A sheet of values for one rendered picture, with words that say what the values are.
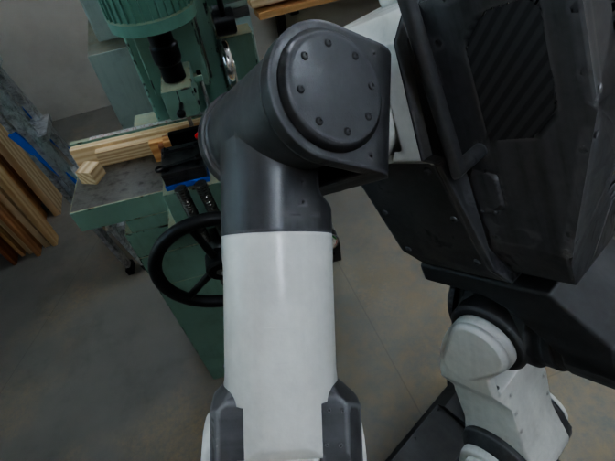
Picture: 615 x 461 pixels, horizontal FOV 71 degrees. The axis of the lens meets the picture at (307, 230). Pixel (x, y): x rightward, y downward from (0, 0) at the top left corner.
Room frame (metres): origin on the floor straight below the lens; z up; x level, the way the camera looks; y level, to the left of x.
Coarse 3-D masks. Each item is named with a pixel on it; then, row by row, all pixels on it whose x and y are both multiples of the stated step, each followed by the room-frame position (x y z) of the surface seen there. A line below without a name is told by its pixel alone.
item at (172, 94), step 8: (184, 64) 1.02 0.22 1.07; (192, 72) 1.03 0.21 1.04; (184, 80) 0.94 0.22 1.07; (192, 80) 0.96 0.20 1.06; (168, 88) 0.92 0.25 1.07; (176, 88) 0.91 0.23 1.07; (184, 88) 0.91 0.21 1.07; (192, 88) 0.91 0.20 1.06; (168, 96) 0.90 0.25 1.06; (176, 96) 0.90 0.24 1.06; (184, 96) 0.90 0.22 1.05; (192, 96) 0.91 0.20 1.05; (168, 104) 0.90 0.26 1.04; (176, 104) 0.90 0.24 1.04; (184, 104) 0.90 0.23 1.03; (192, 104) 0.90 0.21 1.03; (168, 112) 0.90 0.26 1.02; (176, 112) 0.90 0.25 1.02; (192, 112) 0.90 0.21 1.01
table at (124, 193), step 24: (120, 168) 0.89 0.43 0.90; (144, 168) 0.88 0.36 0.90; (96, 192) 0.81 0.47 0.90; (120, 192) 0.80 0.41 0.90; (144, 192) 0.78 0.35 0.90; (72, 216) 0.75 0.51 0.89; (96, 216) 0.76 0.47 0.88; (120, 216) 0.76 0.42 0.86; (144, 216) 0.77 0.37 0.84; (168, 216) 0.72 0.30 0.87
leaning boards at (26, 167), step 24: (0, 144) 1.87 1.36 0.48; (0, 168) 1.69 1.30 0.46; (24, 168) 1.89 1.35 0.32; (0, 192) 1.63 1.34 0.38; (24, 192) 1.86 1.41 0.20; (48, 192) 1.92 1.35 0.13; (0, 216) 1.57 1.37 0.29; (24, 216) 1.64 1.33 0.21; (0, 240) 1.59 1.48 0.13; (24, 240) 1.58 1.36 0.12; (48, 240) 1.63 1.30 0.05
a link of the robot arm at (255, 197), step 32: (224, 96) 0.33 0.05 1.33; (256, 96) 0.26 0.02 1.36; (224, 128) 0.30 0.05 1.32; (256, 128) 0.26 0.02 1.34; (224, 160) 0.28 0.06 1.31; (256, 160) 0.26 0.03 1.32; (288, 160) 0.25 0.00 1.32; (224, 192) 0.26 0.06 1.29; (256, 192) 0.24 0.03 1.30; (288, 192) 0.24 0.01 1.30; (320, 192) 0.25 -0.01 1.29; (224, 224) 0.24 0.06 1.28; (256, 224) 0.22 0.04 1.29; (288, 224) 0.22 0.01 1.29; (320, 224) 0.23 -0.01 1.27
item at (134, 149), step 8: (152, 136) 0.95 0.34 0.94; (160, 136) 0.94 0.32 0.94; (120, 144) 0.94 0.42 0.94; (128, 144) 0.93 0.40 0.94; (136, 144) 0.93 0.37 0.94; (144, 144) 0.93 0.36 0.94; (96, 152) 0.92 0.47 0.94; (104, 152) 0.92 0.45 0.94; (112, 152) 0.92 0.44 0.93; (120, 152) 0.92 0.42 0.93; (128, 152) 0.92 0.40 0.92; (136, 152) 0.92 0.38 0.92; (144, 152) 0.93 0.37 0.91; (104, 160) 0.91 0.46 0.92; (112, 160) 0.92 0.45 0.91; (120, 160) 0.92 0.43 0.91
